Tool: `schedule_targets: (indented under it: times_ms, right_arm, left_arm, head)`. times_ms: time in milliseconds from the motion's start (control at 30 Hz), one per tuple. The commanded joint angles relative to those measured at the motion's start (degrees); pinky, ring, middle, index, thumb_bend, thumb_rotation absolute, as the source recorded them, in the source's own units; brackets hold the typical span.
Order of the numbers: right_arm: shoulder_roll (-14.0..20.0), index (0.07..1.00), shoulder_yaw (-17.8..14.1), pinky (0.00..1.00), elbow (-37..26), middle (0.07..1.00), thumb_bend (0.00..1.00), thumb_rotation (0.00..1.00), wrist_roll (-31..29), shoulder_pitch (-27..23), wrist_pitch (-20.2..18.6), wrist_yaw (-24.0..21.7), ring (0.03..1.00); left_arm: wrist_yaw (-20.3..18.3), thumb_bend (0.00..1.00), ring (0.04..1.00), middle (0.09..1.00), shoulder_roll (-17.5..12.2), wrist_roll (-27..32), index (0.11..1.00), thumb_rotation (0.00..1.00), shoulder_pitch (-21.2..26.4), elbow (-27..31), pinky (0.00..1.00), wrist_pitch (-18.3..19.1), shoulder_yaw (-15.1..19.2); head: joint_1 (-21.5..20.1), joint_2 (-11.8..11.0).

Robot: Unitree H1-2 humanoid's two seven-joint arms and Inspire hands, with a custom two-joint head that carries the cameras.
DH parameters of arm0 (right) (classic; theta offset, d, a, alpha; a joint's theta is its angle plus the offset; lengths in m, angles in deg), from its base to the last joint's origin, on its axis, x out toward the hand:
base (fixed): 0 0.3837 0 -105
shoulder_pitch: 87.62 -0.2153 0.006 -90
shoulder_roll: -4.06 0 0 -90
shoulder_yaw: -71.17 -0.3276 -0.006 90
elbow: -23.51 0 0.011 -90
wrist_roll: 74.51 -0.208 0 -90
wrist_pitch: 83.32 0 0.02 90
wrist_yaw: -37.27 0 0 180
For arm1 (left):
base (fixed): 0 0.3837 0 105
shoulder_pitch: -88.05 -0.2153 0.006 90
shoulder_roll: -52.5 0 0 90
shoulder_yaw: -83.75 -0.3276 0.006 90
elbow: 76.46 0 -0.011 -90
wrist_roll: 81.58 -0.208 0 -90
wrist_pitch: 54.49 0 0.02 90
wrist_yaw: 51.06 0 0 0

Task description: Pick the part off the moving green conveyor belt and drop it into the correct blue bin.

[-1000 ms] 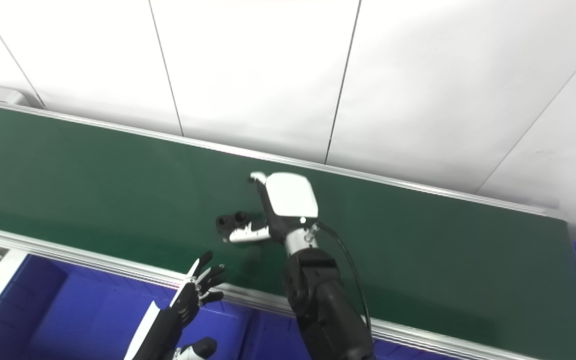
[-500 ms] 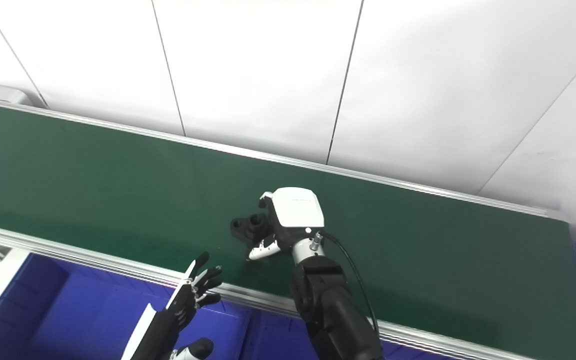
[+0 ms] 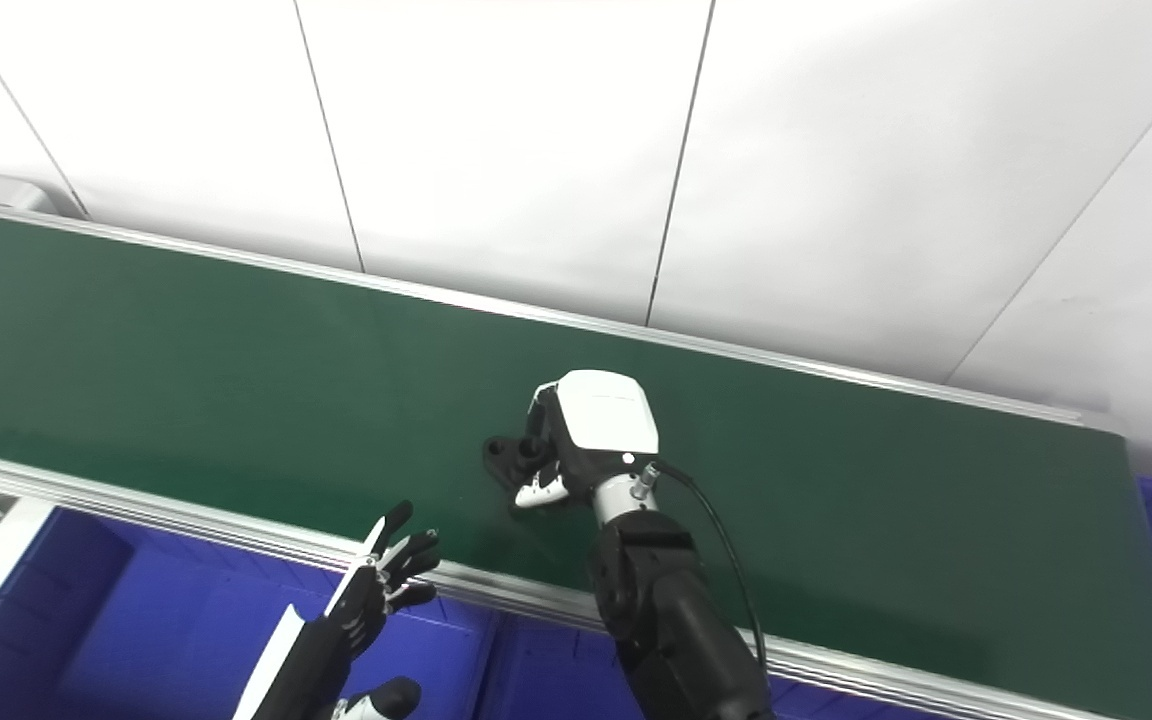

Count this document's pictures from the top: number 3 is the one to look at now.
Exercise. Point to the robot left black white hand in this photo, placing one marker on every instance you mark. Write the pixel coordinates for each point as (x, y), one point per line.
(321, 655)

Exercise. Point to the robot right black white hand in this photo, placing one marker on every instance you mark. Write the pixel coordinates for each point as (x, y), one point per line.
(601, 420)

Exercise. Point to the black metal bracket part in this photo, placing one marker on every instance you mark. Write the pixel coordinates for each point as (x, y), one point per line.
(506, 458)

